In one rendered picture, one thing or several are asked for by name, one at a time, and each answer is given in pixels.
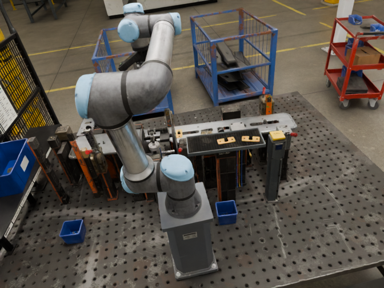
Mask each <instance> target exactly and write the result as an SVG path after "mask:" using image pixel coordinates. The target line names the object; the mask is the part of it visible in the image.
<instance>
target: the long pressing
mask: <svg viewBox="0 0 384 288"><path fill-rule="evenodd" d="M264 119H266V120H267V122H269V121H278V122H279V123H272V124H267V122H266V124H262V125H258V126H251V125H250V124H252V123H263V120H264ZM238 122H243V124H244V125H245V126H246V127H245V129H252V128H256V127H258V128H259V130H260V132H261V134H268V133H270V132H271V131H276V126H277V125H286V124H287V125H288V126H289V127H290V129H291V130H295V129H297V127H298V126H297V124H296V123H295V121H294V120H293V118H292V117H291V115H290V114H288V113H278V114H269V115H260V116H255V117H246V118H237V119H229V120H224V121H215V122H206V123H198V124H192V125H183V126H174V127H175V133H176V130H179V129H182V132H183V133H184V132H189V131H199V133H195V134H186V135H182V138H186V137H188V136H194V135H200V134H201V130H206V129H212V132H213V133H217V132H218V129H217V128H219V127H229V129H226V130H225V131H230V124H231V123H238ZM136 131H137V133H138V136H139V132H140V129H136ZM144 133H145V137H150V136H151V135H148V134H147V130H144ZM159 135H160V131H158V132H156V134H154V135H153V136H159ZM94 137H95V139H96V141H97V143H100V144H99V147H100V146H101V147H102V151H103V154H104V155H110V154H117V152H116V150H115V148H114V146H113V145H112V143H111V141H110V139H109V137H108V136H107V134H106V133H103V134H94ZM179 139H181V138H177V144H178V145H179ZM75 141H76V143H77V145H78V147H79V149H81V148H84V147H86V148H87V150H90V149H91V146H90V144H89V143H88V141H87V139H86V137H85V136H80V137H78V138H76V139H75ZM103 141H104V143H105V144H103ZM69 158H70V159H77V158H76V156H75V153H74V151H73V149H72V148H71V150H70V153H69Z"/></svg>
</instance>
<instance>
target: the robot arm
mask: <svg viewBox="0 0 384 288"><path fill-rule="evenodd" d="M123 14H124V16H125V17H124V19H123V20H121V21H120V23H119V26H118V35H119V37H120V38H121V40H123V41H125V42H127V43H131V46H132V49H133V51H135V52H134V53H133V54H132V55H131V56H129V57H128V58H127V59H126V60H124V61H122V62H121V63H120V64H119V67H118V70H119V71H116V72H109V73H93V74H86V75H83V76H81V77H80V78H79V80H78V82H77V84H76V87H75V105H76V108H77V112H78V114H79V115H80V116H81V117H82V118H86V119H89V118H92V119H93V121H94V123H95V124H96V126H97V127H99V128H100V129H103V130H105V132H106V134H107V136H108V137H109V139H110V141H111V143H112V145H113V146H114V148H115V150H116V152H117V154H118V156H119V158H120V160H121V162H122V163H123V166H122V168H121V173H120V178H121V181H122V187H123V188H124V190H125V191H126V192H128V193H134V194H139V193H157V192H167V194H166V199H165V207H166V211H167V212H168V213H169V214H170V215H171V216H172V217H174V218H178V219H186V218H190V217H192V216H194V215H196V213H197V212H199V210H200V209H201V206H202V200H201V195H200V193H199V192H198V190H197V189H196V188H195V180H194V169H193V166H192V163H191V162H190V160H189V159H187V158H186V157H185V156H182V155H179V154H172V155H168V156H167V157H164V159H163V160H162V161H161V162H153V160H152V158H151V157H150V156H148V155H146V153H145V151H144V149H143V146H142V144H141V141H140V138H139V136H138V133H137V131H136V129H135V126H134V124H133V121H132V117H133V115H139V114H144V113H146V112H148V111H150V110H152V109H153V108H155V107H156V106H158V105H159V104H160V103H161V102H162V101H163V99H164V98H165V96H166V95H167V94H168V92H169V90H170V88H171V85H172V81H173V71H172V69H171V67H170V66H171V57H172V52H173V42H174V36H176V35H180V33H181V31H182V28H181V18H180V15H179V13H170V12H168V13H163V14H152V15H144V12H143V7H142V5H141V4H140V3H130V4H127V5H124V7H123ZM149 38H151V39H150V43H149ZM134 63H136V66H137V70H130V71H126V70H127V69H128V68H129V67H130V66H131V65H132V64H134Z"/></svg>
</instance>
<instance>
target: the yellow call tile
mask: <svg viewBox="0 0 384 288"><path fill-rule="evenodd" d="M270 135H271V137H272V139H273V140H274V141H275V140H280V139H285V136H284V134H283V132H282V130H280V131H271V132H270Z"/></svg>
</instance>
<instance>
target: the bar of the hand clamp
mask: <svg viewBox="0 0 384 288"><path fill-rule="evenodd" d="M83 133H84V135H85V137H86V139H87V141H88V143H89V144H90V146H91V148H92V149H95V148H97V150H98V152H99V145H98V143H97V141H96V139H95V137H94V134H93V132H92V130H91V126H89V125H88V126H86V130H85V129H84V130H83ZM99 153H100V152H99Z"/></svg>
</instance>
